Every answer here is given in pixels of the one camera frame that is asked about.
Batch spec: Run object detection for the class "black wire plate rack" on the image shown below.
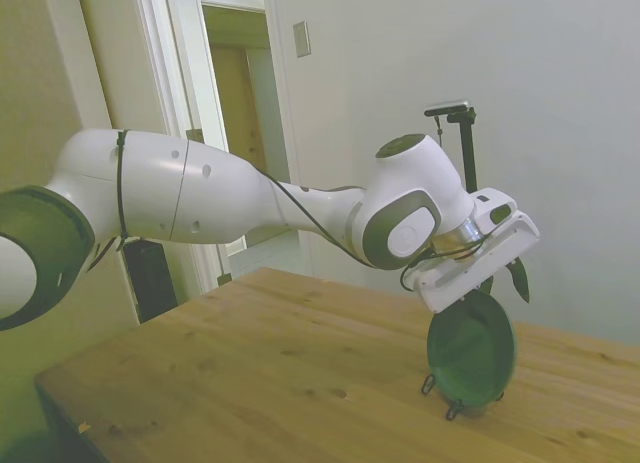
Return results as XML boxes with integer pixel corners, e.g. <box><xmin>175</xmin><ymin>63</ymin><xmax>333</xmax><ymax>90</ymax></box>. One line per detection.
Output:
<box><xmin>419</xmin><ymin>372</ymin><xmax>507</xmax><ymax>423</ymax></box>

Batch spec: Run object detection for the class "green round plate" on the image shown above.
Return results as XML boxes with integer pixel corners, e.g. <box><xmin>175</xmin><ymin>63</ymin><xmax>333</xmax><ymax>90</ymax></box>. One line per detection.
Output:
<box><xmin>426</xmin><ymin>288</ymin><xmax>519</xmax><ymax>416</ymax></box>

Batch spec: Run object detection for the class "black camera stand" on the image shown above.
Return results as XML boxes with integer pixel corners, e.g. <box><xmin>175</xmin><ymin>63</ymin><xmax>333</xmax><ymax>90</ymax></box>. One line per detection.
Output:
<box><xmin>446</xmin><ymin>108</ymin><xmax>480</xmax><ymax>193</ymax></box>

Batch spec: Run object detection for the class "white open door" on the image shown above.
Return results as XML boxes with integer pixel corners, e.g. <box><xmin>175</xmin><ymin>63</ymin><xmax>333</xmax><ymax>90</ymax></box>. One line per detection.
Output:
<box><xmin>163</xmin><ymin>0</ymin><xmax>232</xmax><ymax>287</ymax></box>

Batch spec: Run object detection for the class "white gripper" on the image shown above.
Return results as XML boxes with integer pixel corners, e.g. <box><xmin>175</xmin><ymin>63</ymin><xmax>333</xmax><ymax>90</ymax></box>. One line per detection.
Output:
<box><xmin>412</xmin><ymin>210</ymin><xmax>542</xmax><ymax>314</ymax></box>

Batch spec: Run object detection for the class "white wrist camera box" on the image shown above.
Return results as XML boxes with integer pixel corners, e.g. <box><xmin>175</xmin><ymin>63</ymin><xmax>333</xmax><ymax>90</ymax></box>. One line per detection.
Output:
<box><xmin>469</xmin><ymin>186</ymin><xmax>520</xmax><ymax>234</ymax></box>

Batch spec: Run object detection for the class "grey wall switch plate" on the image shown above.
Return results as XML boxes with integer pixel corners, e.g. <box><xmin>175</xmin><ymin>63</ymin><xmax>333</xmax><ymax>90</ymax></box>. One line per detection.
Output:
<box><xmin>292</xmin><ymin>20</ymin><xmax>313</xmax><ymax>60</ymax></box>

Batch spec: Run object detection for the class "grey exterior camera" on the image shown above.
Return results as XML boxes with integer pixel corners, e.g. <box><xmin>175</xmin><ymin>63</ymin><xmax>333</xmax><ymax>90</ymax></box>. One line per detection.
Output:
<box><xmin>423</xmin><ymin>98</ymin><xmax>474</xmax><ymax>119</ymax></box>

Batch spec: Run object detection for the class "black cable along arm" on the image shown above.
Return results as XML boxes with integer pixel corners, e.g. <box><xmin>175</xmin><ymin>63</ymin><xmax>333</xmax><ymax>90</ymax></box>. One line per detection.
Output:
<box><xmin>89</xmin><ymin>128</ymin><xmax>496</xmax><ymax>292</ymax></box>

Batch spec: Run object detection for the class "black box speaker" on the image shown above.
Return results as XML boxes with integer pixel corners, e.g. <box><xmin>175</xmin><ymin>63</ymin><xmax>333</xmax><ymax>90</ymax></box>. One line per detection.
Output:
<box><xmin>123</xmin><ymin>238</ymin><xmax>179</xmax><ymax>325</ymax></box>

